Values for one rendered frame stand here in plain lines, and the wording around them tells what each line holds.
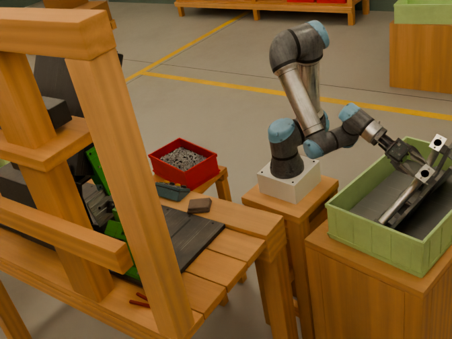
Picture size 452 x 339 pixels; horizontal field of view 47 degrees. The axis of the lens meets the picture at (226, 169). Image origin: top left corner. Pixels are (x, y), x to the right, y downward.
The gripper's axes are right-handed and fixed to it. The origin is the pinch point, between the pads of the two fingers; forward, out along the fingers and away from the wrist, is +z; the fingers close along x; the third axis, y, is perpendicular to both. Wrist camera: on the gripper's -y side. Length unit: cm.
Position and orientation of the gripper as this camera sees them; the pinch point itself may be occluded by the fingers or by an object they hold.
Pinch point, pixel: (424, 173)
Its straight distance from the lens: 192.0
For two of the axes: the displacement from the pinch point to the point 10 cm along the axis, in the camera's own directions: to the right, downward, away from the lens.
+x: 6.3, -7.6, -1.6
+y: -3.3, -0.8, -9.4
